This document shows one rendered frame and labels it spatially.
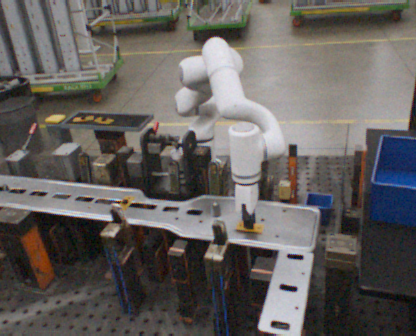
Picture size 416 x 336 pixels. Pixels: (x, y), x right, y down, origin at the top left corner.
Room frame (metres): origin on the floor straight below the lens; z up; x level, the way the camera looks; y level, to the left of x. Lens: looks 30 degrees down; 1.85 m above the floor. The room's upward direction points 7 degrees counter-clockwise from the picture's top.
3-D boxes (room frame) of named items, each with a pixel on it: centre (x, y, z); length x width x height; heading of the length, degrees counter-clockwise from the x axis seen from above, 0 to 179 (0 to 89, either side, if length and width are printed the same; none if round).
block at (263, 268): (0.89, -0.13, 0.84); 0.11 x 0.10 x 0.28; 158
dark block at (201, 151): (1.38, 0.02, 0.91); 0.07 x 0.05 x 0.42; 158
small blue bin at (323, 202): (1.44, -0.44, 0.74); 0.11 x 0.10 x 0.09; 68
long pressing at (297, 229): (1.27, 0.33, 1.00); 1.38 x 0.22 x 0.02; 68
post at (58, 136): (1.76, 0.63, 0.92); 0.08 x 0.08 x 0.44; 68
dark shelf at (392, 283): (1.12, -0.60, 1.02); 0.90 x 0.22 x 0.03; 158
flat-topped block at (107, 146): (1.67, 0.39, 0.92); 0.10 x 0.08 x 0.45; 68
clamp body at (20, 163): (1.64, 0.79, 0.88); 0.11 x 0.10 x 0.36; 158
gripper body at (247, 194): (1.05, -0.11, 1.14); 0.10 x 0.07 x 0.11; 158
